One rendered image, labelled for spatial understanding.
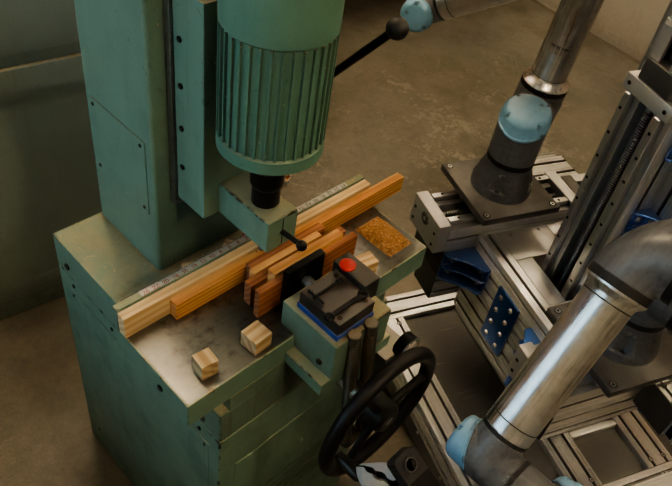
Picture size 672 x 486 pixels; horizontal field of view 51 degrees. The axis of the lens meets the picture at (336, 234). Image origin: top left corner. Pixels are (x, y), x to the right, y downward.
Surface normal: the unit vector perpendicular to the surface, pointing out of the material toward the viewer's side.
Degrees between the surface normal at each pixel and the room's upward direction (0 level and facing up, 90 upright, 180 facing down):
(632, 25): 90
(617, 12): 90
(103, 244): 0
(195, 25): 90
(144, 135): 90
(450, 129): 0
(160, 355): 0
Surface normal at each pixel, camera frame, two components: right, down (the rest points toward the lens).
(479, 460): -0.49, -0.11
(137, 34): -0.71, 0.42
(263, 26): -0.21, 0.66
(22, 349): 0.13, -0.72
